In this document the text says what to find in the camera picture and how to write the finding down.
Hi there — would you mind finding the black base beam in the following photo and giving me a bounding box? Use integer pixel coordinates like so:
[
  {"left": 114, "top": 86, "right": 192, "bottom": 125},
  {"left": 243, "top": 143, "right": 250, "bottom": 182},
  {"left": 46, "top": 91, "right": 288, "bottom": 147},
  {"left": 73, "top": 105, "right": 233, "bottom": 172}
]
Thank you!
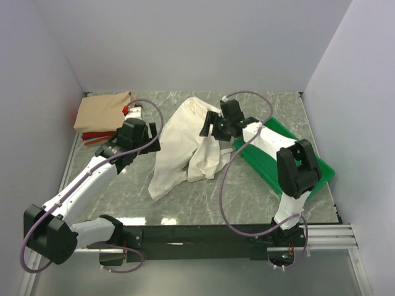
[{"left": 123, "top": 224, "right": 306, "bottom": 263}]

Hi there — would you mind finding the folded beige t shirt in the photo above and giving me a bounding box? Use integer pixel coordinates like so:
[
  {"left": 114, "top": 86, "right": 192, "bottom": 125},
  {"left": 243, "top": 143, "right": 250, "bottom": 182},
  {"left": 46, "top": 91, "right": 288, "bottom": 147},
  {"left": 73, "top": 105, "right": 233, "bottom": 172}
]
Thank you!
[{"left": 73, "top": 92, "right": 131, "bottom": 133}]

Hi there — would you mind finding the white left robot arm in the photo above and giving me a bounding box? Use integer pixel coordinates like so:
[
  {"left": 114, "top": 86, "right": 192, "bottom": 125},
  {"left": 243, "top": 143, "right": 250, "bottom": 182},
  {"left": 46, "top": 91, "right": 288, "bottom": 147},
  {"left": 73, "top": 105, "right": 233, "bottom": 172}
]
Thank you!
[{"left": 23, "top": 118, "right": 161, "bottom": 265}]

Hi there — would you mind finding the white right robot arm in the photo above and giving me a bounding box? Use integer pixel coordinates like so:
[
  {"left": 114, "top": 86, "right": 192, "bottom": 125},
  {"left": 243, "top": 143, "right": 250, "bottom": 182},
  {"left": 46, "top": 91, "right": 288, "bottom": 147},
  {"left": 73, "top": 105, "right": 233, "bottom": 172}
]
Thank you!
[{"left": 199, "top": 99, "right": 322, "bottom": 246}]

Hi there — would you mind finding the folded orange t shirt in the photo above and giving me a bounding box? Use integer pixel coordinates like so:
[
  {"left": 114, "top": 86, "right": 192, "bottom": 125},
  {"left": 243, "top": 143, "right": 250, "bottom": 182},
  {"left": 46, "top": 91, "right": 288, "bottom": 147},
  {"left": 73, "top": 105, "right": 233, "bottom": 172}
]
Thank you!
[{"left": 82, "top": 137, "right": 109, "bottom": 146}]

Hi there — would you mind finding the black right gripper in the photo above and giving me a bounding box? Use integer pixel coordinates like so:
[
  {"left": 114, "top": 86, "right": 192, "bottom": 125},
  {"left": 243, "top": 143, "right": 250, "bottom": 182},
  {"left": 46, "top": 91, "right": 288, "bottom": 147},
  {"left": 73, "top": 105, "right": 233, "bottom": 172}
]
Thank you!
[{"left": 199, "top": 111, "right": 231, "bottom": 143}]

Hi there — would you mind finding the green plastic tray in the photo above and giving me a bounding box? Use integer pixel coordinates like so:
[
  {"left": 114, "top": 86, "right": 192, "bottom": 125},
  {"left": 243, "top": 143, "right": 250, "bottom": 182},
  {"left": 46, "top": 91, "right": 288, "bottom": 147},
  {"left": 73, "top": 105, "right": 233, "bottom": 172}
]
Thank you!
[{"left": 233, "top": 117, "right": 336, "bottom": 203}]

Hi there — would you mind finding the white t shirt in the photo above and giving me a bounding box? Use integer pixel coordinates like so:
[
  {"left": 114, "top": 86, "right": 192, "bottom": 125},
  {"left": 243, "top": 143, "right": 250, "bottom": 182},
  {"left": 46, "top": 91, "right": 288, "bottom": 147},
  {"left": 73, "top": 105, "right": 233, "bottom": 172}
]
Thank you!
[{"left": 148, "top": 97, "right": 233, "bottom": 201}]

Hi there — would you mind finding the folded red t shirt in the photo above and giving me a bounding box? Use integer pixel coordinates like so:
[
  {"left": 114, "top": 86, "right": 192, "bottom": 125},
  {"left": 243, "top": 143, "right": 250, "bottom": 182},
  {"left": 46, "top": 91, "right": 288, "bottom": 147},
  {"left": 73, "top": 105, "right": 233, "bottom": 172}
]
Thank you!
[{"left": 81, "top": 131, "right": 116, "bottom": 141}]

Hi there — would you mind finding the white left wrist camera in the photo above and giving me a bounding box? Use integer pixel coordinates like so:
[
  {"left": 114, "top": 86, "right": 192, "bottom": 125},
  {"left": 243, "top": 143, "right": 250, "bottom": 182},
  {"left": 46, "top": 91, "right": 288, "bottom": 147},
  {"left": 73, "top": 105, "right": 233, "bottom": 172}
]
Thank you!
[{"left": 122, "top": 105, "right": 143, "bottom": 120}]

